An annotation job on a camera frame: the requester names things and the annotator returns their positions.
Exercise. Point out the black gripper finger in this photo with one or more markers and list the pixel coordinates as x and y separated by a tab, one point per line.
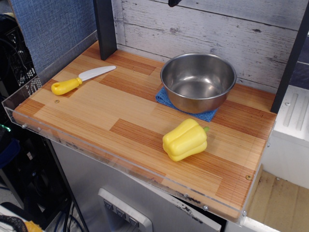
173	3

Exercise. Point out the yellow toy capsicum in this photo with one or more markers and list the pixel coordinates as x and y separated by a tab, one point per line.
188	138

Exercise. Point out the stainless steel pot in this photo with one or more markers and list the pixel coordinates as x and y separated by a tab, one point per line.
196	82

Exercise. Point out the blue folded cloth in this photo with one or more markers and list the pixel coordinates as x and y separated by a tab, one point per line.
162	98

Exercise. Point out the black plastic crate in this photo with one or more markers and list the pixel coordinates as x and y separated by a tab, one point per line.
16	65

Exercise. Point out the clear acrylic table guard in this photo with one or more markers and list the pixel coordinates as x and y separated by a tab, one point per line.
117	120

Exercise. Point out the dark grey left post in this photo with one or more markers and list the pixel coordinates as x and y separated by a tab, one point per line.
105	27

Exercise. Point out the dark grey post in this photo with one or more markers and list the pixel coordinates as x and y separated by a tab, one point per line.
105	27
292	61

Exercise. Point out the dark grey right post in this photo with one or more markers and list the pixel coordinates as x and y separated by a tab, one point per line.
292	61

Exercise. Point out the yellow-handled toy knife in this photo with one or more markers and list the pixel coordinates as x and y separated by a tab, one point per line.
60	88

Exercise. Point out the silver cabinet with handle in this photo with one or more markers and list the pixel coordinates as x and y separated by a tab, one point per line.
105	195

